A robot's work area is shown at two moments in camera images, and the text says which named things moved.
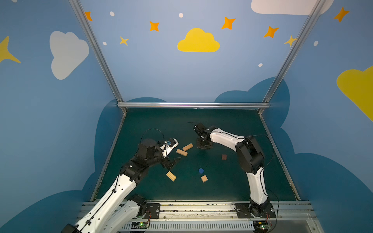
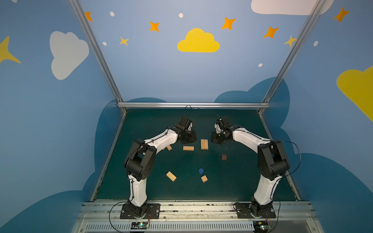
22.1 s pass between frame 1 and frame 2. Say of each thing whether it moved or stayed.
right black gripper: moved
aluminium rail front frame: stayed
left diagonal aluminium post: stayed
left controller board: stayed
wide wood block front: stayed
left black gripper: moved
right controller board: stayed
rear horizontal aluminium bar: stayed
